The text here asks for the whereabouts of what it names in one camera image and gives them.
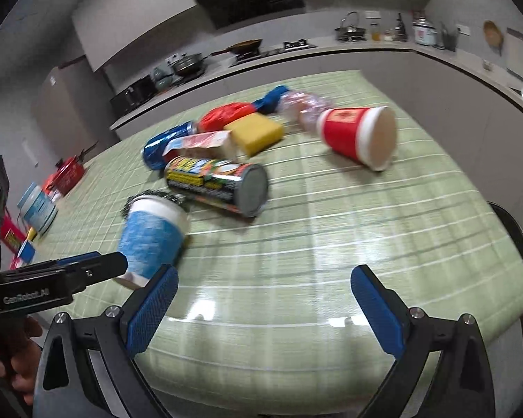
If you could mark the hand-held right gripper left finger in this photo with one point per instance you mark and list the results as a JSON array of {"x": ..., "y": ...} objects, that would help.
[{"x": 153, "y": 305}]

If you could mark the steel kettle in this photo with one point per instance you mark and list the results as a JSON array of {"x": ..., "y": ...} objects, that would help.
[{"x": 351, "y": 30}]

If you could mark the person's left hand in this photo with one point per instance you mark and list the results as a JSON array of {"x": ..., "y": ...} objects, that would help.
[{"x": 24, "y": 357}]

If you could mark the blue paper cup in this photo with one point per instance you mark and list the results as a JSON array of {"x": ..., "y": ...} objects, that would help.
[{"x": 148, "y": 235}]

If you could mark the gas stove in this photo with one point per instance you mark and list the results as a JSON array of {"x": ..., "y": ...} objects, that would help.
[{"x": 283, "y": 48}]

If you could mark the round wooden board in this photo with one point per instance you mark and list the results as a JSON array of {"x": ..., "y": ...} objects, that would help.
[{"x": 492, "y": 32}]

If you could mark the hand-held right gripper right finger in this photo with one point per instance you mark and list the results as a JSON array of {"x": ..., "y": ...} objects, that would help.
[{"x": 376, "y": 311}]

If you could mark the yellow sponge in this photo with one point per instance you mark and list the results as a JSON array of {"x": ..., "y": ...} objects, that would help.
[{"x": 255, "y": 133}]

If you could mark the dark bottle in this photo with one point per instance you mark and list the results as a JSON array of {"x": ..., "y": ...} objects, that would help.
[{"x": 401, "y": 28}]

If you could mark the grey fridge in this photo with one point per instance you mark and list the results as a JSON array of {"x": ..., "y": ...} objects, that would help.
[{"x": 65, "y": 109}]

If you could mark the red plastic bag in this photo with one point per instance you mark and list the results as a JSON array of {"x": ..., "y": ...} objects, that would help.
[{"x": 222, "y": 115}]

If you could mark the white jar with blue label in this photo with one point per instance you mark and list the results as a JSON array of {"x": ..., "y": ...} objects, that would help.
[{"x": 37, "y": 211}]

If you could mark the crushed clear plastic bottle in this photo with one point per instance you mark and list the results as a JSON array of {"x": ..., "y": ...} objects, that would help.
[{"x": 300, "y": 104}]

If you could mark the grey wall cabinet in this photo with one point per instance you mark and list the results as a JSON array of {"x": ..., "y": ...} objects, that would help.
[{"x": 130, "y": 35}]

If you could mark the red paper cup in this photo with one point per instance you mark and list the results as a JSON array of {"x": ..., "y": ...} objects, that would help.
[{"x": 344, "y": 130}]

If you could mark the red pot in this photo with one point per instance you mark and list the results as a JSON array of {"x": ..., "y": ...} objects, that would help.
[{"x": 69, "y": 174}]

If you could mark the red box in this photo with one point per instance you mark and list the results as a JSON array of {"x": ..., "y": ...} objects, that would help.
[{"x": 11, "y": 235}]

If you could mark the green checked tablecloth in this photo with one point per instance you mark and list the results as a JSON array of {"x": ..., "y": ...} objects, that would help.
[{"x": 309, "y": 248}]

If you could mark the wok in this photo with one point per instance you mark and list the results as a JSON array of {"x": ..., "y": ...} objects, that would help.
[{"x": 244, "y": 45}]

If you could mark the pot with glass lid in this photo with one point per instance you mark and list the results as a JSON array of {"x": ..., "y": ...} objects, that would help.
[{"x": 189, "y": 63}]

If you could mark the red white carton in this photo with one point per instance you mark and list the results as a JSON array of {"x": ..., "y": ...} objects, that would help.
[{"x": 200, "y": 141}]

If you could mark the small blue white packet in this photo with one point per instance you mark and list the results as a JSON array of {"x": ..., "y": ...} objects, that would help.
[{"x": 26, "y": 250}]

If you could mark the black chair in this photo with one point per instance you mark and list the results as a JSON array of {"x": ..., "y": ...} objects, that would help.
[{"x": 512, "y": 230}]

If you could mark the blue soda can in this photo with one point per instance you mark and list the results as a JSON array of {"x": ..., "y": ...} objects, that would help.
[{"x": 157, "y": 148}]

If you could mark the black yellow chip can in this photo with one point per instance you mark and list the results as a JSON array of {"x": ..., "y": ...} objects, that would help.
[{"x": 209, "y": 178}]

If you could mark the white rice cooker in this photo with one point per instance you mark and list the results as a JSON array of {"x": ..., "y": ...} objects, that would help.
[{"x": 425, "y": 30}]

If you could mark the pale cutting board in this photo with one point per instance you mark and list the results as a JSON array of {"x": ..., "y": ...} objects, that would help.
[{"x": 517, "y": 54}]

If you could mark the orange jar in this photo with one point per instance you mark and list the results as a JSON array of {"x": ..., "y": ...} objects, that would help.
[{"x": 375, "y": 32}]

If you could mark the teal pot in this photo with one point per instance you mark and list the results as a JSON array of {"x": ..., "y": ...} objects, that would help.
[{"x": 162, "y": 79}]

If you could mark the black countertop oven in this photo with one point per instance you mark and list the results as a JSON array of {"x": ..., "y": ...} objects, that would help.
[{"x": 130, "y": 93}]

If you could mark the utensil holder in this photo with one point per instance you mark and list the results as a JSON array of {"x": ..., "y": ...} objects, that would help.
[{"x": 449, "y": 39}]

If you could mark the steel wool scrubber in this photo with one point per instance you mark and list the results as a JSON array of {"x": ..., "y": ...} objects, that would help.
[{"x": 130, "y": 209}]

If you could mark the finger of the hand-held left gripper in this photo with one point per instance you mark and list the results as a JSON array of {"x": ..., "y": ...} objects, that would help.
[{"x": 107, "y": 265}]

